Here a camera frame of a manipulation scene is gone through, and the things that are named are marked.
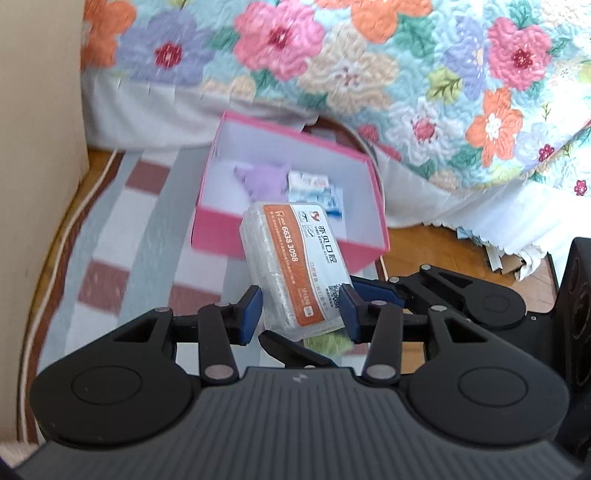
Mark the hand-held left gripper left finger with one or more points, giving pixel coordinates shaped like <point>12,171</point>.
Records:
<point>249,316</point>

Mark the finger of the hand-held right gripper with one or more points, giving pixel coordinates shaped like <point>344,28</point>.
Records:
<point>369,290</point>
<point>295,353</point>

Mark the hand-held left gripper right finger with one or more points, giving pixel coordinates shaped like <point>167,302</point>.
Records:
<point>351,316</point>

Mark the green yarn ball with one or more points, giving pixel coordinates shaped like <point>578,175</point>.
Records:
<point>328,344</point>

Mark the clear plastic box orange label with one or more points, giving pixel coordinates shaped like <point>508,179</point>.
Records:
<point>295,258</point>

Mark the pink cardboard box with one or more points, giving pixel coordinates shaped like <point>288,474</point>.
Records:
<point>221,230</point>

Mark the blue wet wipes pack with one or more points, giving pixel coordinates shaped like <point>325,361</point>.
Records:
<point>333,203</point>

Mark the small white tissue pack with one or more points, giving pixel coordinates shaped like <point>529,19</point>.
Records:
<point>307,184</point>

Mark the purple plush toy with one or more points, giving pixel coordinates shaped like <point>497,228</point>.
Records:
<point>261,182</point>

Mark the papers under bed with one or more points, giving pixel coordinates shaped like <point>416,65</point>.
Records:
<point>503,258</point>

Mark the checkered rug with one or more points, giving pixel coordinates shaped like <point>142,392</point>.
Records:
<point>138,230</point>

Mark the floral quilt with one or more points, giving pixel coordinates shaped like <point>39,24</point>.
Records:
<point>369,69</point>

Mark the beige cabinet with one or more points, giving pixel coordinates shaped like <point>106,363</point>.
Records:
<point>37,138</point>

